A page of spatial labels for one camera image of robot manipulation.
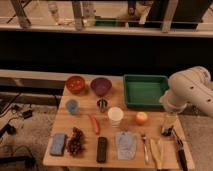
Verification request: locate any blue sponge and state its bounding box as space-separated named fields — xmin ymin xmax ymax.
xmin=50 ymin=133 xmax=67 ymax=156

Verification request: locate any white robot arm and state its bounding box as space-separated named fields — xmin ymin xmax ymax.
xmin=159 ymin=66 xmax=213 ymax=118

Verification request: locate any purple bowl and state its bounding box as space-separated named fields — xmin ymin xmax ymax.
xmin=90 ymin=77 xmax=112 ymax=96

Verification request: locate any red bowl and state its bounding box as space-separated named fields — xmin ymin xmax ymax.
xmin=65 ymin=75 xmax=85 ymax=94

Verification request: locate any white paper cup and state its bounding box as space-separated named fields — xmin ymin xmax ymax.
xmin=108 ymin=107 xmax=124 ymax=127

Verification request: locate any green plastic tray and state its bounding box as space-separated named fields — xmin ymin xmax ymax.
xmin=123 ymin=74 xmax=168 ymax=109

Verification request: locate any orange carrot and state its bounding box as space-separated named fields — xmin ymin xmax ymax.
xmin=88 ymin=114 xmax=100 ymax=135

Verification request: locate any blue cup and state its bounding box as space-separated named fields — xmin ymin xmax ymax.
xmin=65 ymin=99 xmax=78 ymax=115

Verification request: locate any red apple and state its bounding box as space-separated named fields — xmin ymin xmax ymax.
xmin=135 ymin=112 xmax=148 ymax=125

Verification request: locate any grey folded cloth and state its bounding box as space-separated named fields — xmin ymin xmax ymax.
xmin=115 ymin=131 xmax=137 ymax=160

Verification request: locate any metal fork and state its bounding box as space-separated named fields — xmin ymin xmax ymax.
xmin=141 ymin=134 xmax=149 ymax=164

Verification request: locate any bunch of dark grapes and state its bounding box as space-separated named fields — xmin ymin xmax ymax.
xmin=67 ymin=127 xmax=84 ymax=157

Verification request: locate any black remote control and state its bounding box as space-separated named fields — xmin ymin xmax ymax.
xmin=96 ymin=137 xmax=108 ymax=163

